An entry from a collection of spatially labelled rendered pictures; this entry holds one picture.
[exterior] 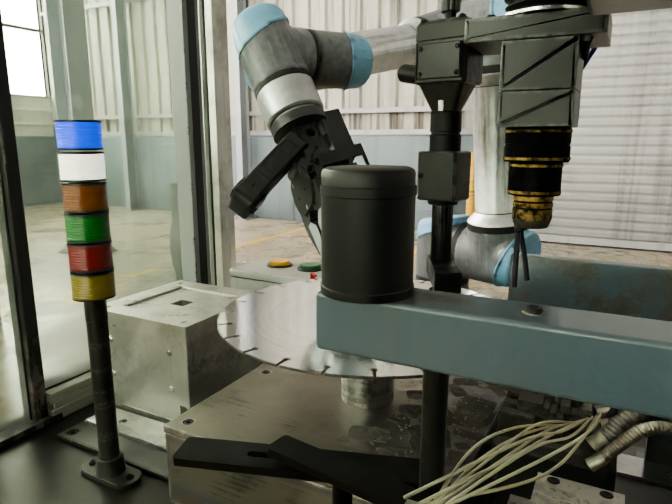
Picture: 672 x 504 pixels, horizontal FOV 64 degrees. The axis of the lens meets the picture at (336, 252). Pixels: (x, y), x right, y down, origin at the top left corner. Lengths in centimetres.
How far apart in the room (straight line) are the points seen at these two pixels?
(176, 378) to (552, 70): 58
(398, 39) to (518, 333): 79
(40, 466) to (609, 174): 609
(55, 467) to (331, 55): 62
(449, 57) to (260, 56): 25
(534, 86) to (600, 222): 599
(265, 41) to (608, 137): 585
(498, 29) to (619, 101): 592
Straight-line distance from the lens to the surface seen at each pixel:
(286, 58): 69
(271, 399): 64
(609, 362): 31
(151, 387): 82
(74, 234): 63
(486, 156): 106
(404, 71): 64
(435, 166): 56
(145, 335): 80
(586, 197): 644
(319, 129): 68
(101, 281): 64
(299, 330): 56
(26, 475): 79
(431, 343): 32
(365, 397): 61
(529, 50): 51
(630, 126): 642
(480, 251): 109
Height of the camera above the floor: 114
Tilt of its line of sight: 12 degrees down
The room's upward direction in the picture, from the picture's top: straight up
